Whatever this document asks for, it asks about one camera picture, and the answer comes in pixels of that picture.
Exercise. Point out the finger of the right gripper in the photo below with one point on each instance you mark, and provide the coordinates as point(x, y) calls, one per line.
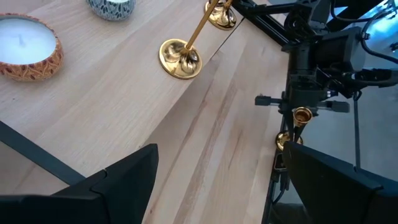
point(300, 133)
point(289, 124)

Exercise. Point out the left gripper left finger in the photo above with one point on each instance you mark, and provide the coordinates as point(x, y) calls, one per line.
point(118, 193)

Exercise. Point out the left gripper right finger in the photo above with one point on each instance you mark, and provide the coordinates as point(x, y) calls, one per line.
point(335, 199)

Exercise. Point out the short brass candlestick holder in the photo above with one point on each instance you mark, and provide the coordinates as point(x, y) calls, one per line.
point(302, 115)

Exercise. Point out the medium brass candlestick holder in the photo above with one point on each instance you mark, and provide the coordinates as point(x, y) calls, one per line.
point(222, 18)

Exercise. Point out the tall brass candlestick holder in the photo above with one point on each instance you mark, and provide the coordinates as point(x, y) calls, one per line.
point(180, 60)

